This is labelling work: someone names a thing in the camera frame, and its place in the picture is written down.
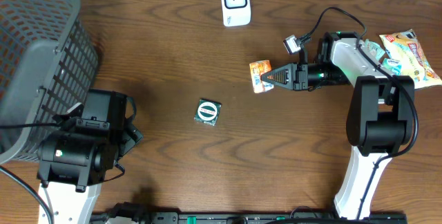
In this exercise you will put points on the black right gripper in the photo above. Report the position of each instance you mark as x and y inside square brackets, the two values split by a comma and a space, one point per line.
[294, 76]

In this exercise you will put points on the orange tissue pack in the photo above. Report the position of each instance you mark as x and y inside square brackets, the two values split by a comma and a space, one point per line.
[257, 69]

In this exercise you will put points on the teal wet wipes pack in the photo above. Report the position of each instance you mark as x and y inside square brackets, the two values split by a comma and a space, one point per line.
[374, 49]

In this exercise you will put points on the small teal tissue pack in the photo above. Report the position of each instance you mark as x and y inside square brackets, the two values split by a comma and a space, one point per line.
[393, 65]

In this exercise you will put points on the large yellow wet wipes pack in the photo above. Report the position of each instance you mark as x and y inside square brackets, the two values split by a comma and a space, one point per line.
[405, 47]

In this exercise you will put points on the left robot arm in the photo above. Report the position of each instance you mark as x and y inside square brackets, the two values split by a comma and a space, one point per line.
[73, 160]

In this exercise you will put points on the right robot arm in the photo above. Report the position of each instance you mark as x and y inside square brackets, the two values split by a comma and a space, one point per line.
[381, 112]

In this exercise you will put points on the white barcode scanner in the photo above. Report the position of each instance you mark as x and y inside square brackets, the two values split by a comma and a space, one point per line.
[236, 12]

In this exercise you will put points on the grey plastic mesh basket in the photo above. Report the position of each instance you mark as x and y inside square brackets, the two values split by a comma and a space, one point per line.
[48, 64]

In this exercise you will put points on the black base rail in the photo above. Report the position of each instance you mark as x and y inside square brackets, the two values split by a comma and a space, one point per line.
[134, 213]

